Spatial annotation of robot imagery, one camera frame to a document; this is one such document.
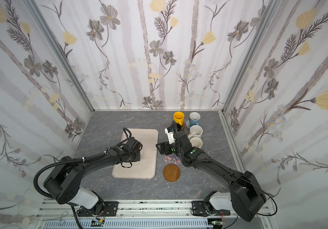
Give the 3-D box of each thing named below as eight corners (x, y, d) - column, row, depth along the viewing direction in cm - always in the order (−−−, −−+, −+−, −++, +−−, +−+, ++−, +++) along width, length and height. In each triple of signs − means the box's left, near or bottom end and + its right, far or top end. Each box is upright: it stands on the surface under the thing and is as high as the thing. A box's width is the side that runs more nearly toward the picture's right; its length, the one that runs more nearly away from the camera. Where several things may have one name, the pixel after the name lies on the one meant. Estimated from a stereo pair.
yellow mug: (173, 129, 110) (174, 120, 102) (173, 120, 116) (173, 111, 108) (183, 129, 110) (184, 120, 102) (182, 120, 116) (183, 111, 108)
